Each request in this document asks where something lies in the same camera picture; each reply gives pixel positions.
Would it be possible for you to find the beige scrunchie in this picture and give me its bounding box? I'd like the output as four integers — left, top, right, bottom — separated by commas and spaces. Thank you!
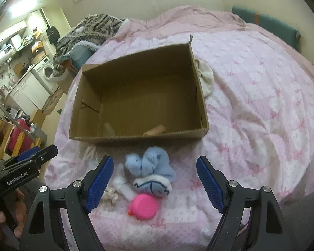
101, 187, 118, 205

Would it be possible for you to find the small white sock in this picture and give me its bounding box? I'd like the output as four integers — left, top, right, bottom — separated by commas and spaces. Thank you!
112, 163, 137, 202

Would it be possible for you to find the pink round puff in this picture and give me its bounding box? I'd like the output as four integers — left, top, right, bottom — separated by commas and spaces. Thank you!
127, 193, 158, 220

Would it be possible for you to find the white blue fluffy sock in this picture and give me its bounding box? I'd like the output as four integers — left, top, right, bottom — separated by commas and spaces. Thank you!
133, 174, 172, 198

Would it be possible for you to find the light blue fluffy sock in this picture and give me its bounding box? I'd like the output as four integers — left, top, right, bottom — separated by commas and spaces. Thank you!
125, 147, 176, 183

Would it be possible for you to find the person's left hand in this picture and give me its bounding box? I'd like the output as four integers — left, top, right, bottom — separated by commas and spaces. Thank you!
0, 189, 27, 242

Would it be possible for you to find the wooden chair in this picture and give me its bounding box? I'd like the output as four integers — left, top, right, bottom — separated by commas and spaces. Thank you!
0, 120, 42, 160

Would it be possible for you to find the red suitcase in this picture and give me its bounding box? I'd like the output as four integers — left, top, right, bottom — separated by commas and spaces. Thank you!
8, 118, 36, 154

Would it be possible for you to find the brown doormat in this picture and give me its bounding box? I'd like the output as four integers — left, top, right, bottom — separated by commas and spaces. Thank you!
42, 87, 64, 116

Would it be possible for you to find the white kitchen cabinet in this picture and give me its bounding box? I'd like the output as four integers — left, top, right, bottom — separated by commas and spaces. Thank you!
4, 71, 50, 115

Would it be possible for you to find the white washing machine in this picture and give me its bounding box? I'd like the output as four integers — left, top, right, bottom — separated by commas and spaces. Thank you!
31, 56, 58, 95

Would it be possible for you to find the white kitchen appliance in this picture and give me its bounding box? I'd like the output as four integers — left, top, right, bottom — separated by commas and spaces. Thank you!
0, 44, 14, 67

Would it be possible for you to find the open cardboard box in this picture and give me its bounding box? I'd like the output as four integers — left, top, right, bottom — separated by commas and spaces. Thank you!
69, 42, 209, 144

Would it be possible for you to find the teal fur-trimmed jacket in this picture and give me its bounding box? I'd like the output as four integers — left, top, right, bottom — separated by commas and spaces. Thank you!
60, 41, 100, 72

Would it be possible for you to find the black hanging bag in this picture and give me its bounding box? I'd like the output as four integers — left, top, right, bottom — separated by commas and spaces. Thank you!
46, 26, 60, 46

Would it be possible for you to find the cream beanie hat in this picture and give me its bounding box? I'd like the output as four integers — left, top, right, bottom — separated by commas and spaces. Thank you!
194, 59, 215, 98

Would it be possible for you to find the grey patterned knit blanket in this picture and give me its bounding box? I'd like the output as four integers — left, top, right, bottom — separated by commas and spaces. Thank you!
53, 13, 125, 78

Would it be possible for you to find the teal headboard cushion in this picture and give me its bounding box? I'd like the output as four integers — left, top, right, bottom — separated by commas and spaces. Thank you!
232, 6, 301, 50

